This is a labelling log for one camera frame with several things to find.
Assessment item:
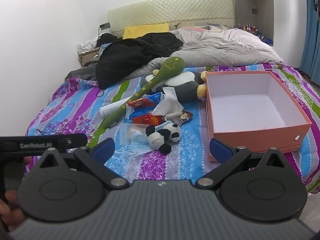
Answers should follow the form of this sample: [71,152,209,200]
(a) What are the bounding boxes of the row of small bottles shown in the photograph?
[237,23,273,43]

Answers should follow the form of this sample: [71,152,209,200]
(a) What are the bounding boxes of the yellow pillow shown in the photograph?
[122,23,170,40]

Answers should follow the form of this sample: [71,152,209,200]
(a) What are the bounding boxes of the white tissue paper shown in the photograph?
[152,87,184,117]

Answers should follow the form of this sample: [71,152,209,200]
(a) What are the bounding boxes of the red foil packet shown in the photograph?
[132,113,163,125]

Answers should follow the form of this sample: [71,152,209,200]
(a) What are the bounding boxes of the white crumpled cloth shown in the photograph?
[77,39,100,54]

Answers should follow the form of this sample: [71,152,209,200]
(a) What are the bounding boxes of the white tube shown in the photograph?
[99,99,130,118]

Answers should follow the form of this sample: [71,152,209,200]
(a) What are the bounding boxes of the blue curtain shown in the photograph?
[299,0,320,82]

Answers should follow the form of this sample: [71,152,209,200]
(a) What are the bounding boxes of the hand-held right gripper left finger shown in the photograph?
[39,137,129,191]

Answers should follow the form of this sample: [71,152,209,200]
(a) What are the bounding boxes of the striped floral bedsheet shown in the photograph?
[26,61,320,194]

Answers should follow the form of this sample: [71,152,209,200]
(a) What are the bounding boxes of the beige padded headboard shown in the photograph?
[107,0,235,37]

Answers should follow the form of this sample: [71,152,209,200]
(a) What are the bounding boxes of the panda plush toy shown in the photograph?
[145,123,182,155]

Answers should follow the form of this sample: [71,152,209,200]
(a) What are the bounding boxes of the blue snack packet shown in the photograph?
[125,92,165,119]

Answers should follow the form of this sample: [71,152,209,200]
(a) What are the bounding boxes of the brown cardboard box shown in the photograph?
[78,47,103,68]

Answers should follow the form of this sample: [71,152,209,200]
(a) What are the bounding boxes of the black bundled clothing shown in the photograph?
[96,32,118,48]

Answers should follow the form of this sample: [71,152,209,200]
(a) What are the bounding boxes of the person's left hand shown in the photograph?
[0,189,27,232]

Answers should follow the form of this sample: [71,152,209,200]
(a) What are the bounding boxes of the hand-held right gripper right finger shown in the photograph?
[195,138,286,189]

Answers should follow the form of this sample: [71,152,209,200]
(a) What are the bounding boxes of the green plush spoon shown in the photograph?
[101,56,186,128]

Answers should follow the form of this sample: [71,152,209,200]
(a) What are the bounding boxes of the pink pillow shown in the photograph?
[175,21,225,33]

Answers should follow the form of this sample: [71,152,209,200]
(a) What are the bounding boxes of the penguin plush toy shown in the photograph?
[145,69,208,103]

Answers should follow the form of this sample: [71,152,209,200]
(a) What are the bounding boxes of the black jacket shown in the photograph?
[95,32,184,90]

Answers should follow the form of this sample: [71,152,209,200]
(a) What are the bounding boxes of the pink cardboard box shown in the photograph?
[205,70,312,163]

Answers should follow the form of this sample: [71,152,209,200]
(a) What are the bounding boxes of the dark grey blanket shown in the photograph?
[64,61,100,82]

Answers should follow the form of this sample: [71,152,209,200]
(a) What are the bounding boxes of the grey duvet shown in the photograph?
[125,26,284,80]

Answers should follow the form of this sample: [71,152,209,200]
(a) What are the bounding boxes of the grey wardrobe with niche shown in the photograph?
[232,0,308,47]

